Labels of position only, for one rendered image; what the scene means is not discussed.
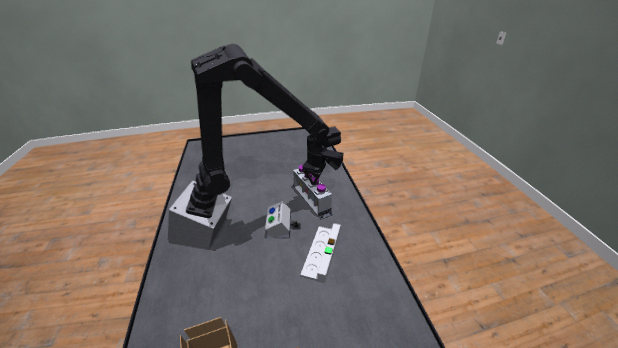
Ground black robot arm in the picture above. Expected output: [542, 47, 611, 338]
[186, 44, 344, 218]

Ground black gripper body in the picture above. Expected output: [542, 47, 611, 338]
[302, 150, 326, 173]

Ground white tray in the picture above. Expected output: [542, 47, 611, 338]
[301, 224, 340, 283]

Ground white button housing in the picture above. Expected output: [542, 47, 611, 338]
[265, 201, 300, 238]

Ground brown cardboard box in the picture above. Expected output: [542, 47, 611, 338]
[180, 317, 238, 348]

